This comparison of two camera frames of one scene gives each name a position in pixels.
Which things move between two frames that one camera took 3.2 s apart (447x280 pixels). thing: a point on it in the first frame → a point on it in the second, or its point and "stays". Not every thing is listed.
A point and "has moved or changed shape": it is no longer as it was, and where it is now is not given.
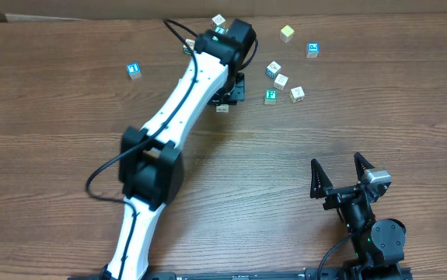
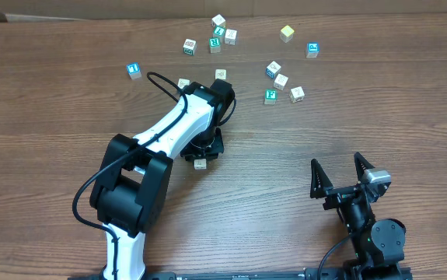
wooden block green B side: x=191 y=43 stays
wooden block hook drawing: x=222 y=108 has moved or changed shape
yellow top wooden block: x=286 y=33 stays
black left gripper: x=230 y=93 → x=202 y=153
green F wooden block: x=271 y=96 stays
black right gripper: x=344 y=197 stays
